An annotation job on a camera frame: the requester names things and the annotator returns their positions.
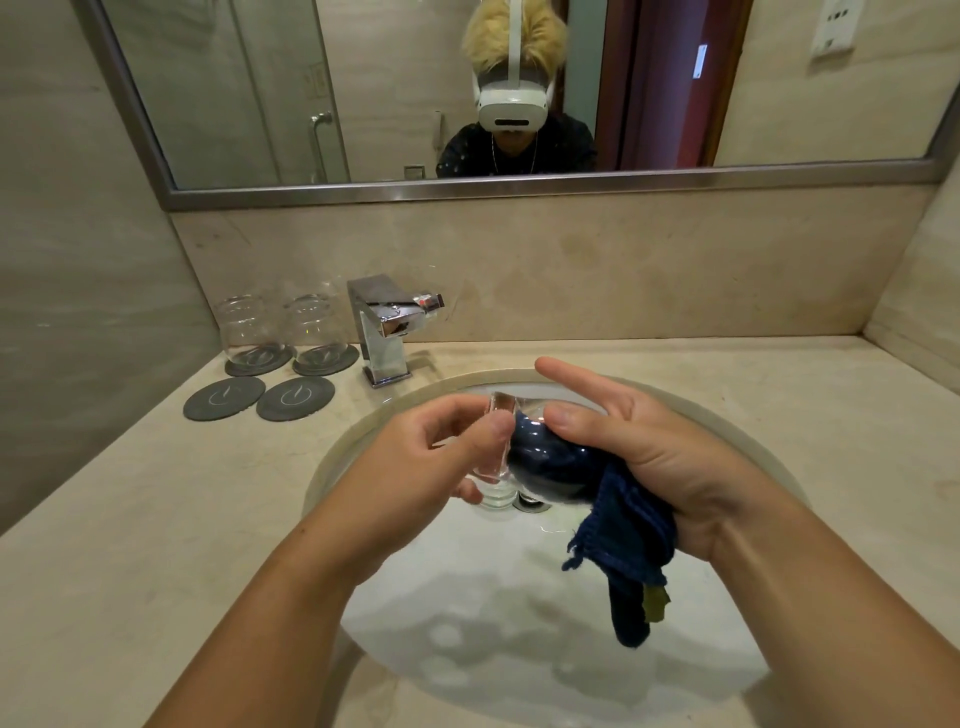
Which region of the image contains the person's right hand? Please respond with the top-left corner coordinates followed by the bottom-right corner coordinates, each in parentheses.
top-left (534, 356), bottom-right (790, 565)

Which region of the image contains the round grey coaster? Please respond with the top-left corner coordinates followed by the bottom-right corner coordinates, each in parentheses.
top-left (183, 376), bottom-right (267, 423)
top-left (225, 343), bottom-right (295, 378)
top-left (292, 343), bottom-right (360, 378)
top-left (256, 376), bottom-right (336, 423)

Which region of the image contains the white sink basin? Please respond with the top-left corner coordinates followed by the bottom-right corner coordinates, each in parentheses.
top-left (302, 369), bottom-right (811, 710)

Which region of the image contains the metal framed wall mirror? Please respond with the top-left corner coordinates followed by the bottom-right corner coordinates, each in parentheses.
top-left (71, 0), bottom-right (960, 212)

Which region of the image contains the dark blue cloth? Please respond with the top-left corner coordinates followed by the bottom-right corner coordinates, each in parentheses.
top-left (506, 416), bottom-right (680, 650)

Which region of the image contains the chrome square faucet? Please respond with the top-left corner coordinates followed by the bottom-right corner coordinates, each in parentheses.
top-left (346, 274), bottom-right (447, 390)

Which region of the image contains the clear drinking glass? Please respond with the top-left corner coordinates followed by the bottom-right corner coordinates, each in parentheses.
top-left (215, 294), bottom-right (291, 369)
top-left (283, 294), bottom-right (351, 369)
top-left (465, 390), bottom-right (601, 513)

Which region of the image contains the person's left hand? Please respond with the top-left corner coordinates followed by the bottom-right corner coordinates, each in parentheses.
top-left (322, 393), bottom-right (518, 591)

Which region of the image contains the person's left forearm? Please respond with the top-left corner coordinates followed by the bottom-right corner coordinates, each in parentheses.
top-left (146, 495), bottom-right (393, 728)

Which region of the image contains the chrome shower door handle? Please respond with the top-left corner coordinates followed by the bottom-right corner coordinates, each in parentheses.
top-left (309, 111), bottom-right (335, 185)

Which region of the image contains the person's right forearm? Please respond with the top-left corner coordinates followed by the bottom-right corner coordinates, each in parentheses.
top-left (708, 495), bottom-right (960, 728)

